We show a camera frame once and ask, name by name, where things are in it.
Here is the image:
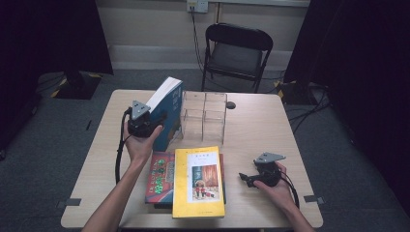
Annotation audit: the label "left hand-held gripper cable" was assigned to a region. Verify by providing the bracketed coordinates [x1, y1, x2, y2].
[114, 107, 133, 185]

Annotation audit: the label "yellow book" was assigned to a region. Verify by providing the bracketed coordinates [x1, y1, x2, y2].
[172, 146, 226, 219]

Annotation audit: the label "black stand base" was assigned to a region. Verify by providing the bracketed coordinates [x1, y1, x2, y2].
[279, 80, 312, 105]
[54, 71, 103, 101]

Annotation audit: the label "right hand-held gripper cable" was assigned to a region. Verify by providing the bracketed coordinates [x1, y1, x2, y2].
[279, 170, 301, 209]

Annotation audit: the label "person's left hand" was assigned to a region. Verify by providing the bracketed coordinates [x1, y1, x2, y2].
[124, 125, 164, 165]

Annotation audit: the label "black power cable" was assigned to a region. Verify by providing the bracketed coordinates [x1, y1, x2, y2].
[190, 6, 207, 75]

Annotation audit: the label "hand-held gripper cable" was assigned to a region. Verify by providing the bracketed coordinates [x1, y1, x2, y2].
[279, 170, 301, 209]
[114, 107, 133, 185]

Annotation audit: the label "person's right hand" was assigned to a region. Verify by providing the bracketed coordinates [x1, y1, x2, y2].
[253, 161, 296, 207]

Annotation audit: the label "clear acrylic book rack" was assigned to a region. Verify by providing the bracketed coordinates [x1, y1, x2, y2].
[181, 91, 228, 145]

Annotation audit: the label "red illustrated book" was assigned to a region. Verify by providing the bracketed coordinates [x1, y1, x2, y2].
[144, 151, 226, 206]

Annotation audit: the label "black folding chair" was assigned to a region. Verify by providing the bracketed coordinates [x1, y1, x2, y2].
[201, 22, 275, 95]

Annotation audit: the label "thick blue book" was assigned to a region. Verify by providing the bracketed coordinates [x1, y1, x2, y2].
[145, 76, 185, 153]

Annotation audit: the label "black floor cables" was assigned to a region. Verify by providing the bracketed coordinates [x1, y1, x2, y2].
[288, 81, 333, 134]

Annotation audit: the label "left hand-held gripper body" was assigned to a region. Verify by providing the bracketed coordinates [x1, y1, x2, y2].
[127, 100, 155, 139]

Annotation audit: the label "black curtain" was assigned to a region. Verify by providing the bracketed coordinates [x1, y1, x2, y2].
[0, 0, 114, 153]
[283, 0, 410, 207]

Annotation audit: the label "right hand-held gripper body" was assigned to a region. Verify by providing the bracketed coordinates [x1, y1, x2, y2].
[253, 152, 286, 188]

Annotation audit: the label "white wall socket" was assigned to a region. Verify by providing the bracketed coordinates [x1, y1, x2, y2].
[187, 0, 209, 14]

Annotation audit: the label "grey tape strip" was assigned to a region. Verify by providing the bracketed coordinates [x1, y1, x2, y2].
[57, 197, 82, 209]
[303, 194, 325, 205]

